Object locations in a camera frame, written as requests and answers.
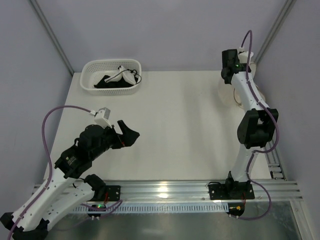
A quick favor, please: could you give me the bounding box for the left controller board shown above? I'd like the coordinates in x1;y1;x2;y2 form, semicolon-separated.
87;204;106;219

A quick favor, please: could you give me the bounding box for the right controller board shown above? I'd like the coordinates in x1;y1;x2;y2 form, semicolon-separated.
226;203;245;219

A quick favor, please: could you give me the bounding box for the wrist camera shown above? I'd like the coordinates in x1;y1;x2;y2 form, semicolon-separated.
89;107;112;129
237;47;254;64

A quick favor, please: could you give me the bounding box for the white plastic basket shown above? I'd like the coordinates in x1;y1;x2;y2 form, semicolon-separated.
79;59;142;96

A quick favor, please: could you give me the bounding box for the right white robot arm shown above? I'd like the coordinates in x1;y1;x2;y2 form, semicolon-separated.
216;49;279;200

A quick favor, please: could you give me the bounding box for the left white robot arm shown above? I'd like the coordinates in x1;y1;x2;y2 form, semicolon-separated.
0;120;140;240

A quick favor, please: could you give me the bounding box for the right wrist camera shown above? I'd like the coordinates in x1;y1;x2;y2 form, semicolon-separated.
237;47;254;64

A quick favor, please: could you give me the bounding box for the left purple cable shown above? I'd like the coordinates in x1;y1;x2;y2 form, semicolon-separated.
4;105;123;240

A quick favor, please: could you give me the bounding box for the aluminium frame post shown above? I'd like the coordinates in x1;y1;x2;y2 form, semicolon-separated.
27;0;75;76
254;0;297;66

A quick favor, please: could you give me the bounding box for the right aluminium side rail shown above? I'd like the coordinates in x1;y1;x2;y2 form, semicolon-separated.
254;72;288;181

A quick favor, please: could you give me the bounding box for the left aluminium frame post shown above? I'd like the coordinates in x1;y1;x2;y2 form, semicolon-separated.
27;0;75;76

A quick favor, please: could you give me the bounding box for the controller board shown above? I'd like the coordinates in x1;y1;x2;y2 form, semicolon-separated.
226;203;245;219
87;204;106;219

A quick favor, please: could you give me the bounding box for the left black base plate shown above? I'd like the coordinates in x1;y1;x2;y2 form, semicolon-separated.
97;185;121;203

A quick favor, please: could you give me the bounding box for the white bra with black straps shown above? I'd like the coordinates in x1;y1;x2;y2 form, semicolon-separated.
104;65;142;85

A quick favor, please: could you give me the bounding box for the aluminium front rail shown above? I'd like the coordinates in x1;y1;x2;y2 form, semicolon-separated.
29;180;305;205

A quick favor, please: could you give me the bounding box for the black bra in basket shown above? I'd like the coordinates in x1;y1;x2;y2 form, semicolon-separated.
93;75;133;89

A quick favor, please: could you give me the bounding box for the white mesh laundry bag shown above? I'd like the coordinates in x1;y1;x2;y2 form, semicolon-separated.
216;59;257;107

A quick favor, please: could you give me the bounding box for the right aluminium frame post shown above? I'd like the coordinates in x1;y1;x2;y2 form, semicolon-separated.
254;0;297;66

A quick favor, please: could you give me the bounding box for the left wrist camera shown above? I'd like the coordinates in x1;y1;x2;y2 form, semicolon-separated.
89;107;112;129

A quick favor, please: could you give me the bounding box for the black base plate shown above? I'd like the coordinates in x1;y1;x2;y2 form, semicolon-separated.
97;185;121;203
208;181;255;200

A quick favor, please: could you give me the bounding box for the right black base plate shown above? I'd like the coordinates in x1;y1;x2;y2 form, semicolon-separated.
208;181;255;200

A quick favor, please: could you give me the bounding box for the slotted grey cable duct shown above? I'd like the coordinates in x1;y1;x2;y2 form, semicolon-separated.
67;202;230;215

